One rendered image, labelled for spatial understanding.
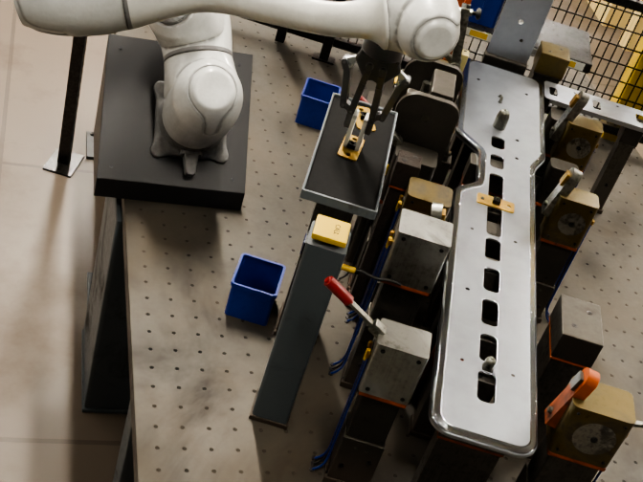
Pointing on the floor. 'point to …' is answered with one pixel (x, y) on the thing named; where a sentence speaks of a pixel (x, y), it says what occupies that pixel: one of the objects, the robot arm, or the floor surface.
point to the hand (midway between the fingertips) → (356, 129)
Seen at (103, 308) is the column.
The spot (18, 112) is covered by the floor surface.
